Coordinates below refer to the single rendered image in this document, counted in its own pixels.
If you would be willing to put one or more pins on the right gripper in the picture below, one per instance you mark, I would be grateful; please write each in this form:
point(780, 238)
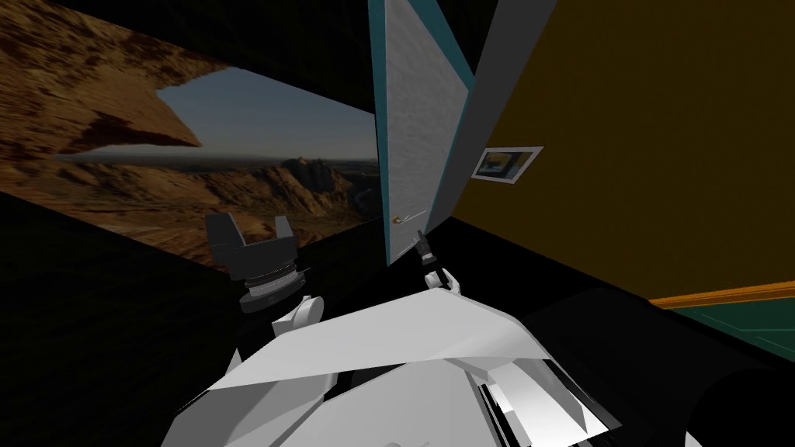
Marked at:
point(425, 249)

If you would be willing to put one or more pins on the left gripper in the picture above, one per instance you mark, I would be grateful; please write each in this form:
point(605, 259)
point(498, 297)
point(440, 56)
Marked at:
point(258, 257)

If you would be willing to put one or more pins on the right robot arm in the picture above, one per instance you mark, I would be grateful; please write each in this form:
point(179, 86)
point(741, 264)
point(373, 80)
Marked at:
point(448, 282)

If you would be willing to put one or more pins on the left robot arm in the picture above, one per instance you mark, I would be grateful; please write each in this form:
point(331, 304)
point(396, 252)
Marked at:
point(299, 315)

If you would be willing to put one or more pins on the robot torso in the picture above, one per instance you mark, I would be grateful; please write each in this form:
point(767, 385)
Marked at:
point(404, 335)

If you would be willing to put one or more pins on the grey door leaf teal edge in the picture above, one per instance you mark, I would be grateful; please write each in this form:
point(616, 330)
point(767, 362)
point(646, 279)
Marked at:
point(422, 124)

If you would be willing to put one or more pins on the white framed wall picture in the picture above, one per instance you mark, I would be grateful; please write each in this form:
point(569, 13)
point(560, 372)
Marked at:
point(506, 164)

